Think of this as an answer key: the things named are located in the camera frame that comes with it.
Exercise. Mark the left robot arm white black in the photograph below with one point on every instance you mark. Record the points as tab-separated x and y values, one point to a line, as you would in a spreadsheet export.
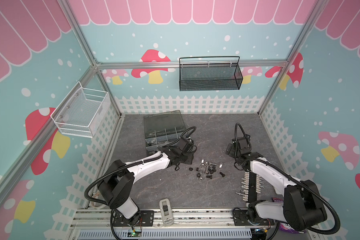
114	187

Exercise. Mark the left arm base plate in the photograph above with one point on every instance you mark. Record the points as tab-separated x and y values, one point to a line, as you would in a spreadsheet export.
139	219

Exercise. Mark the white slotted cable duct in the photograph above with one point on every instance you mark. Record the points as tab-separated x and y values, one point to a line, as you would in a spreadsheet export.
189	234

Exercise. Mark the black screws cluster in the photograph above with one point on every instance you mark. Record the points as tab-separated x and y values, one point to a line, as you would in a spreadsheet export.
209	170

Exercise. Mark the green circuit board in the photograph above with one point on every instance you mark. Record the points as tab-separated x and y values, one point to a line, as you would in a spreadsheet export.
134	234

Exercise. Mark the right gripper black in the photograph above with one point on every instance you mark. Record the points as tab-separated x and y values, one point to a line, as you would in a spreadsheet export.
236	153

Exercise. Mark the grey handheld remote device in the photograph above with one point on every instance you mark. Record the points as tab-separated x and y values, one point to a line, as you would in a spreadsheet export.
166	212

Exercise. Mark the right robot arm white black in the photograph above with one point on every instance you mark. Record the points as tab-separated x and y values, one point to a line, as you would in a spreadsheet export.
303	208

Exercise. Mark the black rack with screws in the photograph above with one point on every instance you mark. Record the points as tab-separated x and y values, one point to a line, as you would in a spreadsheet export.
251	187

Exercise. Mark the black wire mesh basket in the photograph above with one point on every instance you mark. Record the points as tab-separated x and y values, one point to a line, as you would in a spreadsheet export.
217	73

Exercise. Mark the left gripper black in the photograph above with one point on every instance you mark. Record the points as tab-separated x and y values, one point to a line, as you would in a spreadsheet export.
190	159

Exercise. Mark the white wire mesh basket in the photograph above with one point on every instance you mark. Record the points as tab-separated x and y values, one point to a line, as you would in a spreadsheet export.
81	112

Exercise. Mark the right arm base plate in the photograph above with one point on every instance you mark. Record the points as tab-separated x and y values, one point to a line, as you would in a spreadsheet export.
248	217

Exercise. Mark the clear plastic organizer box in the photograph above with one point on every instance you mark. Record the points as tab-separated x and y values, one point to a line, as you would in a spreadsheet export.
161	129

